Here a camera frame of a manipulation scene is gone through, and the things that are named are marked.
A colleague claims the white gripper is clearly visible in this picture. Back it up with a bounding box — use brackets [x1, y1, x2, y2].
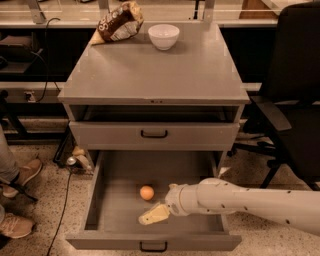
[138, 183, 200, 225]

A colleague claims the orange fruit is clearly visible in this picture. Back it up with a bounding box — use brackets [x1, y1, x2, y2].
[140, 185, 154, 201]

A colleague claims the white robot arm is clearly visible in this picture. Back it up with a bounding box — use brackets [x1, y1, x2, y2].
[139, 178, 320, 236]

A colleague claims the open grey bottom drawer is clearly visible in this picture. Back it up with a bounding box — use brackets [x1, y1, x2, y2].
[66, 151, 241, 253]

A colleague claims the closed grey middle drawer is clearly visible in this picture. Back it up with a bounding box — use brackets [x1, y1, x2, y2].
[69, 121, 239, 151]

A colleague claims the grey drawer cabinet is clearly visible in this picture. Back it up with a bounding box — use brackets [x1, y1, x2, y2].
[59, 22, 249, 168]

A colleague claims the tan shoe lower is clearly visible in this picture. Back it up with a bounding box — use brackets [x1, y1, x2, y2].
[0, 213, 35, 239]

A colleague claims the black office chair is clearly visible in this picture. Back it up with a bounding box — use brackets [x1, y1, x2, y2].
[233, 1, 320, 191]

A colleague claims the person's grey trouser leg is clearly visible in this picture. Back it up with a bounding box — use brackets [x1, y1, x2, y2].
[0, 126, 19, 182]

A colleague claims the white bowl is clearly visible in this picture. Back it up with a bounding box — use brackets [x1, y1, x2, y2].
[148, 24, 180, 50]

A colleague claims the brown chip bag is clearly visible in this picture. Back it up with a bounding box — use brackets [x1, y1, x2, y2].
[89, 0, 144, 45]

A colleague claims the black floor cable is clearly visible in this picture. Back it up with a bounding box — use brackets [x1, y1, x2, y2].
[45, 168, 74, 256]

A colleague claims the black hanging cable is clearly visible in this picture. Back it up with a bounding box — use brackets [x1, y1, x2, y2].
[31, 17, 62, 103]

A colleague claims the wall power outlet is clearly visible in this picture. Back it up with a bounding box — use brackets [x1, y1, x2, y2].
[24, 91, 36, 103]

